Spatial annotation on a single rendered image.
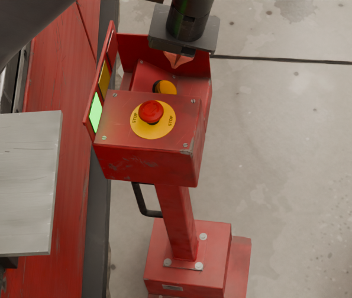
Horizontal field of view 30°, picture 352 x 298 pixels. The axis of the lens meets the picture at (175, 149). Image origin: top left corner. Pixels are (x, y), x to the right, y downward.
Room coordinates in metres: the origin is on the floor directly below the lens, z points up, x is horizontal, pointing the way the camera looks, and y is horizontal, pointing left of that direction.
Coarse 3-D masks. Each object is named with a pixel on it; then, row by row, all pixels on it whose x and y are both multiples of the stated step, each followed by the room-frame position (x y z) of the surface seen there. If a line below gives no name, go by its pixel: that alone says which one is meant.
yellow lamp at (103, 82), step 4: (104, 64) 0.66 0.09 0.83; (104, 68) 0.66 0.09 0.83; (104, 72) 0.65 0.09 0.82; (108, 72) 0.66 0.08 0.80; (100, 76) 0.64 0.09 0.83; (104, 76) 0.65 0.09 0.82; (108, 76) 0.66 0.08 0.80; (100, 80) 0.63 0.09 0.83; (104, 80) 0.64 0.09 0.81; (108, 80) 0.66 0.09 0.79; (100, 84) 0.63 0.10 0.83; (104, 84) 0.64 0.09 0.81; (108, 84) 0.65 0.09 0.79; (100, 88) 0.62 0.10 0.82; (104, 88) 0.63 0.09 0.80; (104, 92) 0.63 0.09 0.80; (104, 96) 0.63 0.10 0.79
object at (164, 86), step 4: (164, 80) 0.68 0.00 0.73; (160, 84) 0.67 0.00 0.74; (164, 84) 0.68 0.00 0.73; (168, 84) 0.68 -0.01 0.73; (172, 84) 0.68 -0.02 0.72; (156, 88) 0.67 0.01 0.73; (160, 88) 0.67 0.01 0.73; (164, 88) 0.67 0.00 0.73; (168, 88) 0.67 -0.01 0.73; (172, 88) 0.67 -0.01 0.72; (156, 92) 0.66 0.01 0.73; (160, 92) 0.66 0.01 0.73; (164, 92) 0.66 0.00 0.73; (168, 92) 0.66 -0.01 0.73; (172, 92) 0.66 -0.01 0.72; (176, 92) 0.67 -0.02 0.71
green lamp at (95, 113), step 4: (96, 96) 0.60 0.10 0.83; (96, 100) 0.60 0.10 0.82; (96, 104) 0.60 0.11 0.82; (100, 104) 0.61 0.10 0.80; (92, 108) 0.58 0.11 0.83; (96, 108) 0.59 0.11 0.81; (100, 108) 0.60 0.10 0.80; (92, 112) 0.58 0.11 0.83; (96, 112) 0.59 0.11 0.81; (100, 112) 0.60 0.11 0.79; (92, 116) 0.57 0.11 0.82; (96, 116) 0.58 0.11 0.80; (92, 120) 0.57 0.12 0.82; (96, 120) 0.58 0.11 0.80; (92, 124) 0.56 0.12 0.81; (96, 124) 0.57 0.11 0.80; (96, 128) 0.57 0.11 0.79
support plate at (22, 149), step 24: (0, 120) 0.46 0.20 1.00; (24, 120) 0.46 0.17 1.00; (48, 120) 0.45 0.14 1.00; (0, 144) 0.43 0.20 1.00; (24, 144) 0.42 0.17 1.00; (48, 144) 0.42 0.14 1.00; (0, 168) 0.40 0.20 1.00; (24, 168) 0.39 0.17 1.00; (48, 168) 0.39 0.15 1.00; (0, 192) 0.37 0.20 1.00; (24, 192) 0.36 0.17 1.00; (48, 192) 0.36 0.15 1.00; (0, 216) 0.34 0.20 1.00; (24, 216) 0.33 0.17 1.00; (48, 216) 0.33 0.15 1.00; (0, 240) 0.31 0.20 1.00; (24, 240) 0.30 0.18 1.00; (48, 240) 0.30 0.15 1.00
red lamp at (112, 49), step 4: (112, 32) 0.72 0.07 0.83; (112, 36) 0.72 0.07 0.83; (112, 40) 0.71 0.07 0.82; (112, 44) 0.71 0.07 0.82; (116, 44) 0.72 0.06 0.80; (108, 48) 0.69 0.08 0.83; (112, 48) 0.70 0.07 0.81; (116, 48) 0.72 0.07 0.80; (108, 52) 0.69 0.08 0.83; (112, 52) 0.70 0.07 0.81; (116, 52) 0.71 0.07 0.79; (108, 56) 0.68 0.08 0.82; (112, 56) 0.70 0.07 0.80; (112, 60) 0.69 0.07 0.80; (112, 64) 0.69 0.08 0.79; (112, 68) 0.68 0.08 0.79
